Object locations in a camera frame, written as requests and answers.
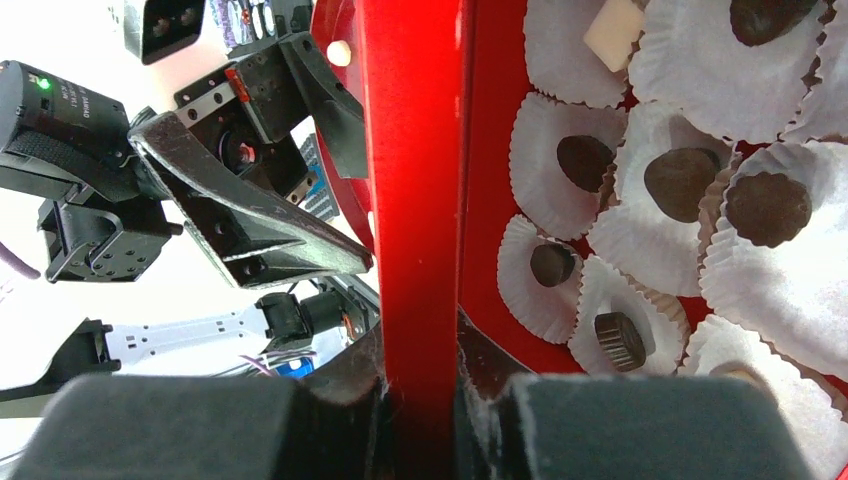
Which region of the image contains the round red plate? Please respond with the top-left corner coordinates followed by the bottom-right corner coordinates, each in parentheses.
top-left (311, 0), bottom-right (375, 251)

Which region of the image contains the grey lego baseplate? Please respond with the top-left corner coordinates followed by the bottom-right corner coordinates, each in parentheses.
top-left (300, 133), bottom-right (340, 222)

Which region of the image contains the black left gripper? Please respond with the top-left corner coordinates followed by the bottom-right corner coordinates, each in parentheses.
top-left (128, 32), bottom-right (373, 289)

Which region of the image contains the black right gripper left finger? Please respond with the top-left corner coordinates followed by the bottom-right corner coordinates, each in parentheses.
top-left (13, 330), bottom-right (385, 479)

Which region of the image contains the red square box lid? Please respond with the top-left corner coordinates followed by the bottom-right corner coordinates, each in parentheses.
top-left (360, 1), bottom-right (469, 479)

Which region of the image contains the dark oval chocolate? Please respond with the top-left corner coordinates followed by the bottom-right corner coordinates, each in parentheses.
top-left (643, 148), bottom-right (720, 223)

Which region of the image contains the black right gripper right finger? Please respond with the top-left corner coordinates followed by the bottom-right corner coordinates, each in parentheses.
top-left (455, 317), bottom-right (812, 479)

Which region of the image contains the dark chocolate tray front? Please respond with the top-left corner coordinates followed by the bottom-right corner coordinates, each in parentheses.
top-left (556, 135), bottom-right (614, 193)

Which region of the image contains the red chocolate box tray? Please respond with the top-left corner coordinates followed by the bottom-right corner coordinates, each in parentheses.
top-left (460, 1), bottom-right (847, 479)

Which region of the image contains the caramel chocolate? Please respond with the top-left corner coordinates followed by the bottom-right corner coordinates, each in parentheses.
top-left (583, 0), bottom-right (648, 73)

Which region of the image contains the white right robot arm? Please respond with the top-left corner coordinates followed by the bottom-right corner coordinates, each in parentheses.
top-left (1, 307), bottom-right (812, 479)

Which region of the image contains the white oval chocolate left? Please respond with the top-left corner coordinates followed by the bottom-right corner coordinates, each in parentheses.
top-left (326, 40), bottom-right (352, 68)

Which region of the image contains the dark round chocolate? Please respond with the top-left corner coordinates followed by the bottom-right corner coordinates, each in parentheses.
top-left (725, 172), bottom-right (813, 248)

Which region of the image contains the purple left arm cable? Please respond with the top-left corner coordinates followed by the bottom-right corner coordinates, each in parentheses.
top-left (0, 241), bottom-right (42, 281)

